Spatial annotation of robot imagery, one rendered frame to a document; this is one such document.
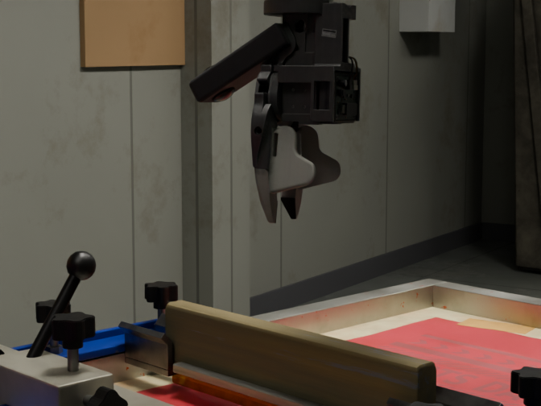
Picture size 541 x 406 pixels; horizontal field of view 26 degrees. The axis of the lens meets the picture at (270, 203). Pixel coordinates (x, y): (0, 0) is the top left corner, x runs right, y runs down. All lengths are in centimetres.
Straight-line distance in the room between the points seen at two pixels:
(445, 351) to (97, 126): 338
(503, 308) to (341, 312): 25
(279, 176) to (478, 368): 50
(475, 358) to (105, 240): 347
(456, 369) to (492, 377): 5
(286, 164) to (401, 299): 71
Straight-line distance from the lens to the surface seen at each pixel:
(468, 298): 180
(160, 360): 139
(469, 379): 147
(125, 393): 110
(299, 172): 111
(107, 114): 488
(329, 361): 119
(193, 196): 527
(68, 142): 470
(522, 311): 175
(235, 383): 129
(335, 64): 111
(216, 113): 520
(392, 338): 165
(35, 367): 106
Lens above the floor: 136
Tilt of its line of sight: 8 degrees down
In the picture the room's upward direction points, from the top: straight up
